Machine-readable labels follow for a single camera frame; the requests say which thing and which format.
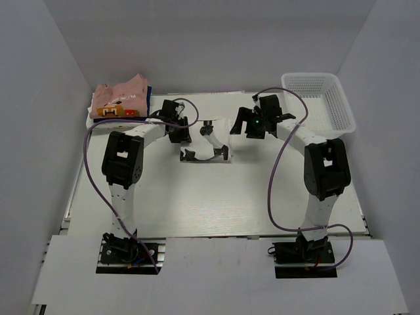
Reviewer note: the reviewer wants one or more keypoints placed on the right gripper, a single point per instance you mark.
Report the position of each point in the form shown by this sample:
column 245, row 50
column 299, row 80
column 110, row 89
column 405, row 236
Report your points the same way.
column 247, row 115

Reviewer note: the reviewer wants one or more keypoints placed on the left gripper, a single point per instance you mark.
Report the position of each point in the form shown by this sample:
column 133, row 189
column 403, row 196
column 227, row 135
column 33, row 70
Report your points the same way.
column 184, row 136

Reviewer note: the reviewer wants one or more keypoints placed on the white printed t shirt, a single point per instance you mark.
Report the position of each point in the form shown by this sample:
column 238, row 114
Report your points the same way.
column 210, row 142

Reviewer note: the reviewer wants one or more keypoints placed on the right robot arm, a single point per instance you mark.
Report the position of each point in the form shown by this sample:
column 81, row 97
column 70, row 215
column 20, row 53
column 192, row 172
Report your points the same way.
column 326, row 173

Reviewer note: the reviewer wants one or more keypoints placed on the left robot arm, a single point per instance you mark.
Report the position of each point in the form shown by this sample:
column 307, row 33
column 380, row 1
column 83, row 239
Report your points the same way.
column 124, row 158

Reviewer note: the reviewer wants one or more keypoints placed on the pink folded t shirt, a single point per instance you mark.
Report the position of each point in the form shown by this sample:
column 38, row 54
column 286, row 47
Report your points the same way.
column 128, row 99

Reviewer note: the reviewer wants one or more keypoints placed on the white plastic basket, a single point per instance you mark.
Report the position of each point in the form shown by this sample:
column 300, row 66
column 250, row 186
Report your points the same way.
column 329, row 113

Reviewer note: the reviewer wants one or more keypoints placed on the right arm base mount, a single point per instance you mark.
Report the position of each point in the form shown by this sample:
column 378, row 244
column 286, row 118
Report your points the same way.
column 302, row 259

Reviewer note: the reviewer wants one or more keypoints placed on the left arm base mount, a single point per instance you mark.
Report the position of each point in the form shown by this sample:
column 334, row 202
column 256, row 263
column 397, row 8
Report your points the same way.
column 125, row 256

